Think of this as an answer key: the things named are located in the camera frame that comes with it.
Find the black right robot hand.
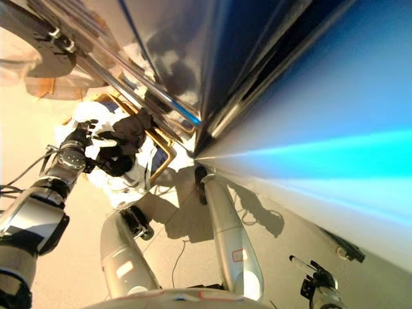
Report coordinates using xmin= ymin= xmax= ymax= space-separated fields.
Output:
xmin=288 ymin=254 xmax=339 ymax=299

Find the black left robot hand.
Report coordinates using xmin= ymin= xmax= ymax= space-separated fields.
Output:
xmin=62 ymin=118 xmax=118 ymax=154

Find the black garment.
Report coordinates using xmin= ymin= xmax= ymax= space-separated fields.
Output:
xmin=85 ymin=111 xmax=155 ymax=178

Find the dark grey washing machine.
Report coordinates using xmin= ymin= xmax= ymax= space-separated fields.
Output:
xmin=48 ymin=0 xmax=412 ymax=158

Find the beige round container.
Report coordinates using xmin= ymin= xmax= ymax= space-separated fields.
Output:
xmin=24 ymin=75 xmax=109 ymax=102

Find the white garment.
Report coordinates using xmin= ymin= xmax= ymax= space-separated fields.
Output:
xmin=54 ymin=101 xmax=171 ymax=210

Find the navy blue cloth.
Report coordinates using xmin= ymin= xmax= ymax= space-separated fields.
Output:
xmin=153 ymin=149 xmax=170 ymax=171

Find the round glass washer door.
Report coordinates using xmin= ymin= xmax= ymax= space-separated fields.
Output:
xmin=0 ymin=0 xmax=78 ymax=80

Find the silver right robot leg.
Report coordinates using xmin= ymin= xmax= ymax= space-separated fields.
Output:
xmin=194 ymin=165 xmax=265 ymax=302

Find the silver robot leg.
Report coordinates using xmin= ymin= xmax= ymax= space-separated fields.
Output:
xmin=99 ymin=205 xmax=162 ymax=300
xmin=194 ymin=165 xmax=265 ymax=302

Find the silver left robot leg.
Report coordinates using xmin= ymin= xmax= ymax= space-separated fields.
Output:
xmin=99 ymin=205 xmax=162 ymax=300

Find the grey robot torso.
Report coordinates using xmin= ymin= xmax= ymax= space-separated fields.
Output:
xmin=82 ymin=285 xmax=268 ymax=309

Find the small black wall latch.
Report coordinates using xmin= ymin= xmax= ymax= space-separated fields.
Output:
xmin=318 ymin=227 xmax=366 ymax=263

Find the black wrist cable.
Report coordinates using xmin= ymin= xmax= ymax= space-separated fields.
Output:
xmin=0 ymin=146 xmax=64 ymax=199

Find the wooden frame laundry basket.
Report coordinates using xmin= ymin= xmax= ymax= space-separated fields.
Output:
xmin=62 ymin=93 xmax=197 ymax=187

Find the thin white floor cable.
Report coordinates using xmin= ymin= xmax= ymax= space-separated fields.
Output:
xmin=171 ymin=239 xmax=188 ymax=289

